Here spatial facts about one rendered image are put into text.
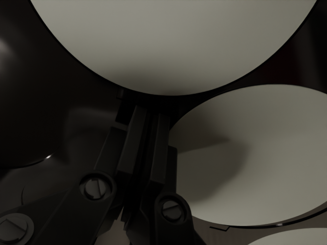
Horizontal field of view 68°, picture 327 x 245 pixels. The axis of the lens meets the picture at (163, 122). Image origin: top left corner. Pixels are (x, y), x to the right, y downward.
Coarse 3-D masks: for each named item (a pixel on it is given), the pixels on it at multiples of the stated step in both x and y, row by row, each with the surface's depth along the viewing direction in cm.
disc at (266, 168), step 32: (224, 96) 10; (256, 96) 10; (288, 96) 10; (320, 96) 10; (192, 128) 11; (224, 128) 11; (256, 128) 11; (288, 128) 11; (320, 128) 11; (192, 160) 12; (224, 160) 12; (256, 160) 12; (288, 160) 12; (320, 160) 12; (192, 192) 14; (224, 192) 14; (256, 192) 13; (288, 192) 13; (320, 192) 13; (224, 224) 15; (256, 224) 15
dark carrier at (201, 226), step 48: (0, 0) 8; (0, 48) 10; (48, 48) 9; (288, 48) 9; (0, 96) 11; (48, 96) 11; (96, 96) 11; (144, 96) 10; (192, 96) 10; (0, 144) 13; (48, 144) 13; (96, 144) 12; (0, 192) 15; (48, 192) 15; (96, 240) 18; (240, 240) 16
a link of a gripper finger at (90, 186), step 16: (80, 176) 7; (96, 176) 7; (80, 192) 7; (96, 192) 7; (112, 192) 7; (64, 208) 6; (80, 208) 6; (96, 208) 6; (48, 224) 6; (64, 224) 6; (80, 224) 6; (96, 224) 6; (48, 240) 5; (64, 240) 6; (80, 240) 6
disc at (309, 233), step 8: (280, 232) 16; (288, 232) 16; (296, 232) 16; (304, 232) 15; (312, 232) 15; (320, 232) 15; (256, 240) 16; (264, 240) 16; (272, 240) 16; (280, 240) 16; (288, 240) 16; (296, 240) 16; (304, 240) 16; (312, 240) 16; (320, 240) 16
